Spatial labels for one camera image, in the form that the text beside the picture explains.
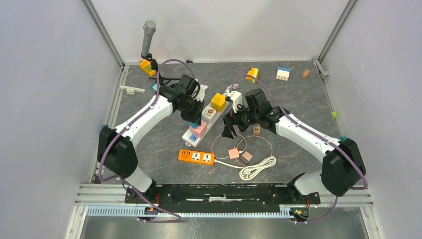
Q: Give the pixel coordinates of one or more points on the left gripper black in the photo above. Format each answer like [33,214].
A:
[196,117]

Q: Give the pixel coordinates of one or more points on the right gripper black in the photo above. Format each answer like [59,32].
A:
[229,121]

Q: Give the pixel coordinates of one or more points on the white cube socket adapter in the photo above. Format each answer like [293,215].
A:
[209,114]

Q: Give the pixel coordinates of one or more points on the large pink cube adapter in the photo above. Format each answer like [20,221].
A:
[198,130]

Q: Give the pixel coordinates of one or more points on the yellow cube socket adapter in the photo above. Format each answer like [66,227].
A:
[218,102]

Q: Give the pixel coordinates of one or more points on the white multicolour power strip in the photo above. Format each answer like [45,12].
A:
[193,136]

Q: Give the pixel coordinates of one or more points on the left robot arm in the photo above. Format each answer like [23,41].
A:
[116,149]

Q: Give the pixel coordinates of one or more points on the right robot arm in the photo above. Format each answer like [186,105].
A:
[342,164]

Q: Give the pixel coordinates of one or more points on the wooden letter cube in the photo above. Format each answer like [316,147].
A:
[256,130]

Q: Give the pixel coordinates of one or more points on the small pink charger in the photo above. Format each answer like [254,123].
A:
[233,153]

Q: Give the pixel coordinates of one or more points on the dusty pink usb adapter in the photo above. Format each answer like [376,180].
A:
[245,158]

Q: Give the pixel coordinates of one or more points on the orange power strip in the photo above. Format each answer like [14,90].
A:
[202,158]

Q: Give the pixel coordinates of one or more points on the orange green toy blocks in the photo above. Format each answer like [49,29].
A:
[252,74]

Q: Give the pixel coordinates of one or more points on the white flat plastic piece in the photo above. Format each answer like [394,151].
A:
[131,90]

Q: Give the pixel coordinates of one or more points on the white blue toy block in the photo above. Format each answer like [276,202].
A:
[283,74]

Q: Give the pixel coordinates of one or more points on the brown wooden block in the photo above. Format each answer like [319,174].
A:
[305,74]

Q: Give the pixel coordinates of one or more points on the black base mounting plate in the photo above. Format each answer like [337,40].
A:
[227,198]

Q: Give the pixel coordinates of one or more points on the grey microphone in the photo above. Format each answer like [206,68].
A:
[149,30]

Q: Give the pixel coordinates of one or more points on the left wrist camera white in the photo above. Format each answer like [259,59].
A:
[201,94]

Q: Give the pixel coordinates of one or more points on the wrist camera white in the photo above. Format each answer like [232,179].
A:
[201,94]
[235,98]

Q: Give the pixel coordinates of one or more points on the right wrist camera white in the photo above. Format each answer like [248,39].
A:
[235,98]

